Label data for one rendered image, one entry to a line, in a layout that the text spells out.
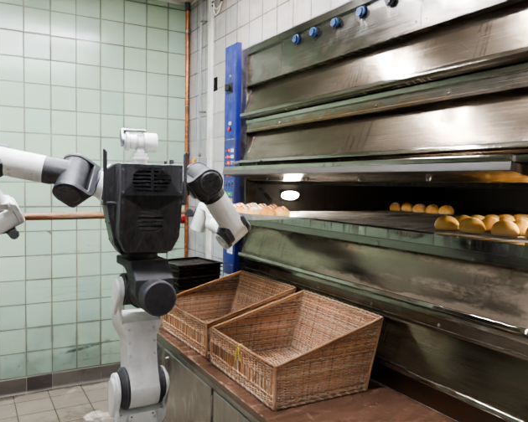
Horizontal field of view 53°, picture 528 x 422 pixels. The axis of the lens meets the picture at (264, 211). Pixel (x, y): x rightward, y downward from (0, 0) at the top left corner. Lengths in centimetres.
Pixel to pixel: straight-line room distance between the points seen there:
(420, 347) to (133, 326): 101
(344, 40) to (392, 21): 29
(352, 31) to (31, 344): 269
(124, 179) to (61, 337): 221
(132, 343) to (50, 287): 181
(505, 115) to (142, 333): 137
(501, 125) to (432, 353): 80
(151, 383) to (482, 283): 115
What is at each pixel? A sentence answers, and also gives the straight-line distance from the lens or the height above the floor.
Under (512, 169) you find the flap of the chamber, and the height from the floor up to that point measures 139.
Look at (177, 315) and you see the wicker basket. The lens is 267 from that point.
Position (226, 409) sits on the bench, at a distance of 214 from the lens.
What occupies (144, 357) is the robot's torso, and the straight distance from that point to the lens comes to 196.
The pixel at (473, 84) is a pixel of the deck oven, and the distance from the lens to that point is 183.
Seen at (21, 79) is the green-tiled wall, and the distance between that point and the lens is 365.
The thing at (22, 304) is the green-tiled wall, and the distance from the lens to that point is 369.
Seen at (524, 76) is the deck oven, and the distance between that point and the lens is 173.
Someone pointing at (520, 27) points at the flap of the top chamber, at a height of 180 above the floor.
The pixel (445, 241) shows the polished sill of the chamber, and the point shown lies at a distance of 187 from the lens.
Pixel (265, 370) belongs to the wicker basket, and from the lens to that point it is 191.
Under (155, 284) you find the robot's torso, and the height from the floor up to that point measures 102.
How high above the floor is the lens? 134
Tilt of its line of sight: 3 degrees down
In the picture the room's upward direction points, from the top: 1 degrees clockwise
